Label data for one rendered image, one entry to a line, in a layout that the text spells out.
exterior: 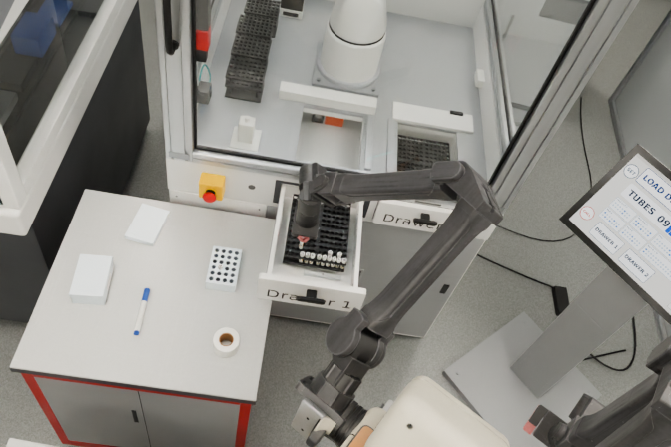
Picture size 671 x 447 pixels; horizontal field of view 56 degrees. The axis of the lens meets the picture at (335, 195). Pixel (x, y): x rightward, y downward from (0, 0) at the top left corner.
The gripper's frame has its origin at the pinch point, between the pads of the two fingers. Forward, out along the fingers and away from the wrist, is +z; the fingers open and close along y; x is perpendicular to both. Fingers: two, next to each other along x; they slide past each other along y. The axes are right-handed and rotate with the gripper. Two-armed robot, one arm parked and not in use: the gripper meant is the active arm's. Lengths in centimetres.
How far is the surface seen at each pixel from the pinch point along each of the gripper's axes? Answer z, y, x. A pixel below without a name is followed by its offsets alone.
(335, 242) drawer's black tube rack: 8.2, 5.4, -9.2
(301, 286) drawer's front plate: 5.9, -11.4, -1.5
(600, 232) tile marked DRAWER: 0, 18, -86
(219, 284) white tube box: 17.5, -8.4, 21.2
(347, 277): 14.5, -1.5, -14.5
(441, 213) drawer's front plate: 7.1, 21.3, -40.0
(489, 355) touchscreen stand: 97, 20, -85
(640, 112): 84, 170, -173
